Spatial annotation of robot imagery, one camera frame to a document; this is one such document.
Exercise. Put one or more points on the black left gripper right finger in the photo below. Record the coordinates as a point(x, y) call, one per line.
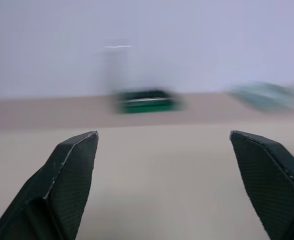
point(269, 185)

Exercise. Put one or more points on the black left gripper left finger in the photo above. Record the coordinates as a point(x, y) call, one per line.
point(62, 190)

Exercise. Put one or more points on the pale teal crumpled bag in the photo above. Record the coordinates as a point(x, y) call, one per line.
point(267, 96)

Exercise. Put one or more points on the green box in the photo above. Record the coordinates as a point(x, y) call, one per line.
point(147, 101)

